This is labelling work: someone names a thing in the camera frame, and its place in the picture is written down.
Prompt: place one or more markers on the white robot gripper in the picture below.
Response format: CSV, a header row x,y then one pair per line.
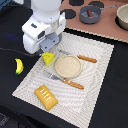
x,y
42,36

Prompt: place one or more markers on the yellow cheese wedge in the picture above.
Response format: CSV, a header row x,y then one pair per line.
x,y
48,57

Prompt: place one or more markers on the yellow toy banana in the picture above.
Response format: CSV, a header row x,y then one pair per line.
x,y
20,66

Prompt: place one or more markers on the brown toy sausage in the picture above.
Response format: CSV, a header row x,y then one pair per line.
x,y
89,13

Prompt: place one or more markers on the yellow toy bread loaf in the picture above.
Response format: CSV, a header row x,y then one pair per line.
x,y
46,97

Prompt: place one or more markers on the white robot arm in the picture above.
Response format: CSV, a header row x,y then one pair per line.
x,y
46,11

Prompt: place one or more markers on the beige round plate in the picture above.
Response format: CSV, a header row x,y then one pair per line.
x,y
68,66

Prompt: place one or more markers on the black burner disc front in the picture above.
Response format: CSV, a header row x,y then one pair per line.
x,y
69,13

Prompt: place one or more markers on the black burner disc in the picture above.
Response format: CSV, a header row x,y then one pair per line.
x,y
69,13
94,4
76,2

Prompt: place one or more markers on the black burner disc back left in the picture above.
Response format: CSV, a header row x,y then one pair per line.
x,y
76,2

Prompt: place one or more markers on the white woven placemat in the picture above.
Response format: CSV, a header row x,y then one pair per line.
x,y
64,94

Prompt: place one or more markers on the black burner disc back right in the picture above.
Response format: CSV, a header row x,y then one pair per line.
x,y
94,4

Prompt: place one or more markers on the beige bowl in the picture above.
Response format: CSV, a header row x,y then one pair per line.
x,y
122,14

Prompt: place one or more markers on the knife with wooden handle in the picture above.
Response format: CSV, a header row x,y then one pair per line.
x,y
79,56

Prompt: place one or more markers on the fork with wooden handle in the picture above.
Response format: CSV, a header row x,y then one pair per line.
x,y
54,77

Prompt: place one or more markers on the grey saucepan with handle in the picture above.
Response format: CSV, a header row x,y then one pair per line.
x,y
84,17

